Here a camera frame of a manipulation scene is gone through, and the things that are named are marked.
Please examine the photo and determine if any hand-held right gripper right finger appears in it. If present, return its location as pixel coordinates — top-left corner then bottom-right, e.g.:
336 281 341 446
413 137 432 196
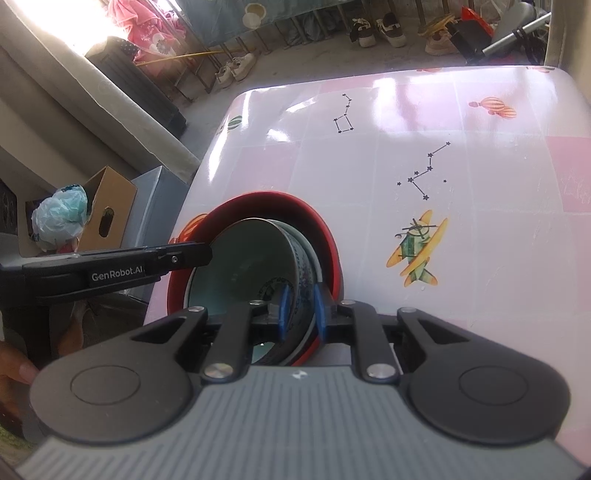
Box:
314 282 467 384

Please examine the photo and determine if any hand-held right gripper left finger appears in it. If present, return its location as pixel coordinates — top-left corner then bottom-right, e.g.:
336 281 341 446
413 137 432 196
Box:
131 284 293 384

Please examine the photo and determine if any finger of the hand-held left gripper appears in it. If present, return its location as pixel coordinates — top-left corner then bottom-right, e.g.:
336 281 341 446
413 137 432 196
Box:
157 243 213 277

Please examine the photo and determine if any small green patterned bowl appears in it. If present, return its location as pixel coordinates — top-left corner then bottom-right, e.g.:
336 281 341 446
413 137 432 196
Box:
190 218 320 344

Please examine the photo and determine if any large green ceramic bowl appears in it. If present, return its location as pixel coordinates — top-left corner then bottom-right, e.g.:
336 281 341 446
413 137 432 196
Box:
184 217 326 366

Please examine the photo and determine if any red and black bowl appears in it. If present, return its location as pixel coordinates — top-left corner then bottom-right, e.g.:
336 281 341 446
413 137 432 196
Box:
166 191 345 366

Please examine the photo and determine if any person's left hand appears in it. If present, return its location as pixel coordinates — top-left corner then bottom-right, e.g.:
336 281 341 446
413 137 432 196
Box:
0 345 40 417

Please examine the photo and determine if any pale green plastic bag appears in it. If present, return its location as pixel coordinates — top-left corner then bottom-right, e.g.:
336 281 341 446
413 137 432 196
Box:
31 185 89 252

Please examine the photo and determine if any light grey carton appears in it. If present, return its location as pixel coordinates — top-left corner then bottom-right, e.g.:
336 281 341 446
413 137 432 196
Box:
122 165 188 278

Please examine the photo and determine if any brown cardboard box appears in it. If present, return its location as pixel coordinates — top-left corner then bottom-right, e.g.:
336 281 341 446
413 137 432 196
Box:
18 166 139 257

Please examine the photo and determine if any beige curtain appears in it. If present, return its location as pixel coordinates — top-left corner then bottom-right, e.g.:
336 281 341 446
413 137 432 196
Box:
0 0 200 185
545 0 591 88

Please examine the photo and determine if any black plastic crate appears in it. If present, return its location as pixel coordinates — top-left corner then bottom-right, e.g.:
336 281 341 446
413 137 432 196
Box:
84 36 188 136

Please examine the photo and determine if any yellow stick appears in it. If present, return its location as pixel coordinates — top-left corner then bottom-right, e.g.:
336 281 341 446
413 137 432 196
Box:
134 46 243 65

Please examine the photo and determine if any pink floral hanging garment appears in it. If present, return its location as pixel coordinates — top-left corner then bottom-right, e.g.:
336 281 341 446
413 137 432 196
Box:
107 0 188 63

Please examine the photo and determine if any blue dotted hanging blanket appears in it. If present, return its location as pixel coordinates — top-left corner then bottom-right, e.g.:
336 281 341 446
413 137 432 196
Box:
178 0 354 49

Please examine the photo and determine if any dark sneaker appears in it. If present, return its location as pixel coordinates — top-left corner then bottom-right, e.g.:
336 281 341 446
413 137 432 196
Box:
348 17 377 48
375 13 408 48

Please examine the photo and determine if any beige shoe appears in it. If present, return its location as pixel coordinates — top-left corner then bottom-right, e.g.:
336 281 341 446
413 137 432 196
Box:
424 25 460 57

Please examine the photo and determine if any yellow slipper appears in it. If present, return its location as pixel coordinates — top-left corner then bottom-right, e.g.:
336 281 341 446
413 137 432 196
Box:
418 14 458 38

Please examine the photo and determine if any black and red box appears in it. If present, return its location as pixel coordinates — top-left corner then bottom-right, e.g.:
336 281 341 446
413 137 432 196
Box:
445 6 497 63

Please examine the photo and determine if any silver metal tube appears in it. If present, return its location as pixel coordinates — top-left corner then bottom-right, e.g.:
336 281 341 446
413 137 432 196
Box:
481 13 553 57

